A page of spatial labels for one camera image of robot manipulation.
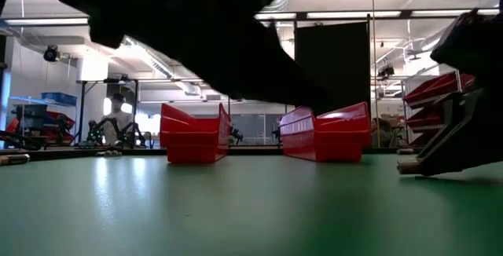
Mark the black frame workstation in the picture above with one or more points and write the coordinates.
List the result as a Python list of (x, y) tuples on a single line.
[(229, 108), (135, 91)]

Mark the blue storage bin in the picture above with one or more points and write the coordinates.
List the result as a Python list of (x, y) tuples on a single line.
[(59, 99)]

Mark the black ceiling camera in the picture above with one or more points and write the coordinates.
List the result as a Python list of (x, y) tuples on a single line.
[(51, 53), (386, 70)]

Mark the red shelf bin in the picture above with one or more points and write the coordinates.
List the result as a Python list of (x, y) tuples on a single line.
[(436, 87), (424, 118), (422, 138)]

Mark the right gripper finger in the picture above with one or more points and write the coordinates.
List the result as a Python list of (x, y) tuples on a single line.
[(471, 150)]

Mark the white rectangular ceiling duct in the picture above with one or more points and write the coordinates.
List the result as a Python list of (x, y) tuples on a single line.
[(157, 67)]

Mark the tall black cabinet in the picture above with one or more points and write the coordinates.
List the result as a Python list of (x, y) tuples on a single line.
[(338, 59)]

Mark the green table mat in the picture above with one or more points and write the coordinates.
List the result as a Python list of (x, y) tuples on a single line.
[(251, 209)]

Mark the black slanted bar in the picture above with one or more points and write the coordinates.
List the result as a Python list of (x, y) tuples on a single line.
[(23, 140)]

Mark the black background robot arm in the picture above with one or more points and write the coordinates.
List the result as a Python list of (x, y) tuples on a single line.
[(276, 133), (236, 134), (96, 130)]

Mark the black aluminium table frame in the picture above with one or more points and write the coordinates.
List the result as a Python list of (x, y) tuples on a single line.
[(255, 151)]

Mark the ceiling light strip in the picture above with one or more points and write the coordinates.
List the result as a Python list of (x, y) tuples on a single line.
[(353, 14), (47, 21), (275, 15), (440, 12)]

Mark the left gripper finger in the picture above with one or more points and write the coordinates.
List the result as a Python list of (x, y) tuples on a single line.
[(275, 79)]

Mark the person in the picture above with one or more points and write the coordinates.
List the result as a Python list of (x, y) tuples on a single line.
[(381, 132), (116, 124)]

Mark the red and black cart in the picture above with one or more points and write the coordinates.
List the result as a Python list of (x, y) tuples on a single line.
[(59, 121)]

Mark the red plastic bin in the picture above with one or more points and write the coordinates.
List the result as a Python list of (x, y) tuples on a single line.
[(338, 142), (192, 146)]

